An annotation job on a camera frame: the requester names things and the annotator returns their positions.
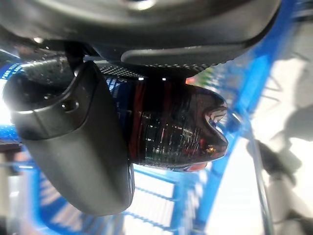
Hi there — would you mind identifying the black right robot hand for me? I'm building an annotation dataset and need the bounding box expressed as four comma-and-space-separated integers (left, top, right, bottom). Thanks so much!
0, 0, 282, 216

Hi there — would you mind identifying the Pepsi bottle with tan ring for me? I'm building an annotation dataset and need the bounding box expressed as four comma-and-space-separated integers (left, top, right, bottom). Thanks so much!
0, 62, 229, 172

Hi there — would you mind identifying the blue plastic shopping basket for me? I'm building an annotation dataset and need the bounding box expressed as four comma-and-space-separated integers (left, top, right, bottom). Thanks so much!
0, 0, 313, 235

